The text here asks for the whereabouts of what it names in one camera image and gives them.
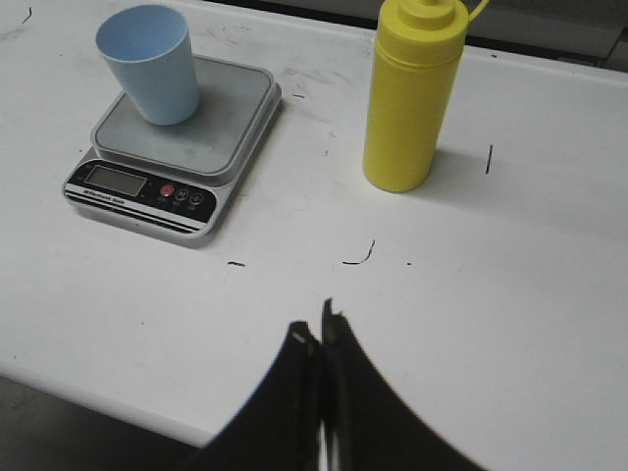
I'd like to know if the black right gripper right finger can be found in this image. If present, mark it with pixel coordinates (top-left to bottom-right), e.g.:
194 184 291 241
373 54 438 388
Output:
321 299 479 470

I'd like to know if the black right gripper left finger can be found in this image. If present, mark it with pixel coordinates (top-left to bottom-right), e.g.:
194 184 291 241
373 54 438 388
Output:
179 321 322 470

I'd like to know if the yellow squeeze bottle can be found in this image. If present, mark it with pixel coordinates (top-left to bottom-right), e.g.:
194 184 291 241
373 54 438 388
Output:
363 0 488 192

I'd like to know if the light blue plastic cup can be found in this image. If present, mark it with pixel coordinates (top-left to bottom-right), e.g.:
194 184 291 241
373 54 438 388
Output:
95 4 200 126

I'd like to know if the silver electronic kitchen scale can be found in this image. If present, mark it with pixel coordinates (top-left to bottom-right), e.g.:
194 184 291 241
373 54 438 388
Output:
63 56 282 244

